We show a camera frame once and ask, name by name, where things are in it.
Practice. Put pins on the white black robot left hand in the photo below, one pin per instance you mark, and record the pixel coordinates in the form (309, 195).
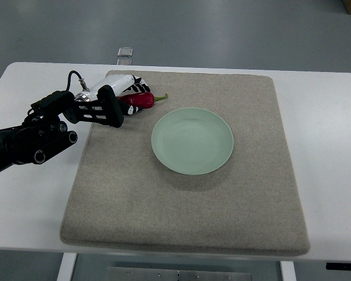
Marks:
(122, 84)

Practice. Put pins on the red pepper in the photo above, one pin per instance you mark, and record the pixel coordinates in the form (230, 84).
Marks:
(144, 100)

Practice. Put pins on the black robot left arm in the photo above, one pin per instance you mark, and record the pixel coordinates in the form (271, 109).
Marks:
(43, 135)

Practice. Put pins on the silver floor socket plate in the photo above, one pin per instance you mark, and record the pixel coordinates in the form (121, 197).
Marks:
(125, 52)

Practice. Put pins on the light green plate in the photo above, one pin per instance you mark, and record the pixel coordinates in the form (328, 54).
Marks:
(192, 141)

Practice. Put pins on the beige felt mat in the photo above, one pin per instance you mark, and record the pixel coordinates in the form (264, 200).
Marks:
(124, 197)

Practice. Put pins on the white table leg left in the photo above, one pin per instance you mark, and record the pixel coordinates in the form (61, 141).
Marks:
(67, 265)

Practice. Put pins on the white table leg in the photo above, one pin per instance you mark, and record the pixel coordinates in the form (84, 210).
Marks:
(287, 271)
(67, 265)

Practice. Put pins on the white table leg right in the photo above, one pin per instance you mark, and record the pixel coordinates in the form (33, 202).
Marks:
(287, 271)

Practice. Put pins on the black table control panel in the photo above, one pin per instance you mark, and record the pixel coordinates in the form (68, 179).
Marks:
(338, 266)

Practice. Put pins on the metal bracket under table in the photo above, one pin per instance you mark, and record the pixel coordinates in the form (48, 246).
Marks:
(121, 273)

